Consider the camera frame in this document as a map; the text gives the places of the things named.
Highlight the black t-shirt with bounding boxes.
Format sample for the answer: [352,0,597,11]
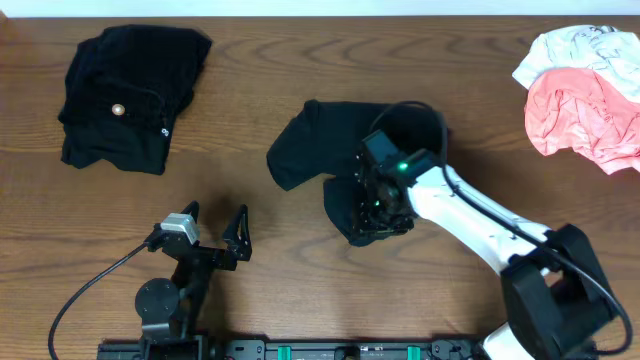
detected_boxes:
[266,100,443,247]

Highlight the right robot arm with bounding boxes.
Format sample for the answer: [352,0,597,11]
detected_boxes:
[354,148,633,359]

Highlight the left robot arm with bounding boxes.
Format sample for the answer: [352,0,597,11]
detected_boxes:
[135,201,252,359]

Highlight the folded black pants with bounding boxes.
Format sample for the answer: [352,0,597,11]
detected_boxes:
[58,24,213,175]

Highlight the coral pink t-shirt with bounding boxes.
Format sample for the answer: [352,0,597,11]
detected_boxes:
[524,68,639,175]

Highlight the white printed t-shirt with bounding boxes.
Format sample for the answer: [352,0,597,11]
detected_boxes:
[512,25,639,102]

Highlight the right black cable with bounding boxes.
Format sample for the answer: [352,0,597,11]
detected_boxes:
[367,100,634,357]

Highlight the black cable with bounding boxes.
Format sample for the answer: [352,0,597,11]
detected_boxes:
[367,100,634,357]
[47,242,151,360]

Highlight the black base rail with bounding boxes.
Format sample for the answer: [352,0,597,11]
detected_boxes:
[96,337,488,360]

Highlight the left black cable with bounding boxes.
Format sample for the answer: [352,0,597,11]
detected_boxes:
[47,242,151,360]

